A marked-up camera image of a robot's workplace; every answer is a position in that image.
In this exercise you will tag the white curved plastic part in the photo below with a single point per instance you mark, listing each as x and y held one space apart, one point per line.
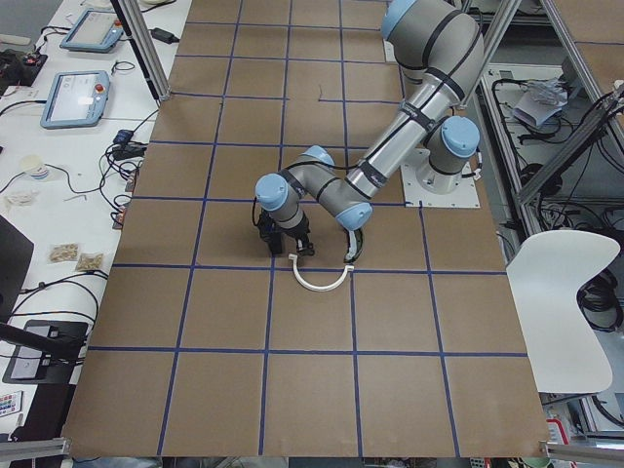
319 282

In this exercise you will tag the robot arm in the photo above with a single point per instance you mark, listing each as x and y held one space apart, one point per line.
440 51

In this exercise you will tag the black power adapter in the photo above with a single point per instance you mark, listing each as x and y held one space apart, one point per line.
163 35

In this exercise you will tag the near blue teach pendant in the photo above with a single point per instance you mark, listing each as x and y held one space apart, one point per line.
76 100

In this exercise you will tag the blue teach pendant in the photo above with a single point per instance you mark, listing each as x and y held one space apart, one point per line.
94 32
76 100

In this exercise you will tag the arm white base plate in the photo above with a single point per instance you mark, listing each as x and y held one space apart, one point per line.
426 188

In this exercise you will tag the far blue teach pendant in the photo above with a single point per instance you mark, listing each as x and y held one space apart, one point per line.
94 32

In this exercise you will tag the olive curved brake shoe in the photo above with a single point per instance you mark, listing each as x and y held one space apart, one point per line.
355 245

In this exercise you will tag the white chair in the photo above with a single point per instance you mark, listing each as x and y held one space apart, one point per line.
545 276

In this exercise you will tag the aluminium frame post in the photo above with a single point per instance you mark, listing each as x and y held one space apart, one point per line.
135 28

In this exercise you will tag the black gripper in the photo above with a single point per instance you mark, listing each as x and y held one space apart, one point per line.
301 232

